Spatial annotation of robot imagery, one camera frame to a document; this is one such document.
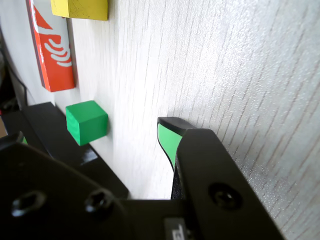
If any green wooden cube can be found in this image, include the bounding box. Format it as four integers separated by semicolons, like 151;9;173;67
65;100;109;147

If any yellow wooden block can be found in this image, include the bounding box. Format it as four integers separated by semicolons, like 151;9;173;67
50;0;109;22

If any red and white matchbox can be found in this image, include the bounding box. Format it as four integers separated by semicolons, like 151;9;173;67
25;0;77;93

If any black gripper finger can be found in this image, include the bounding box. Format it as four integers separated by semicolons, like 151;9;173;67
0;131;137;240
157;116;286;240

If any black open box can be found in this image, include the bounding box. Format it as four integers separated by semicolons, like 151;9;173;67
49;101;130;201

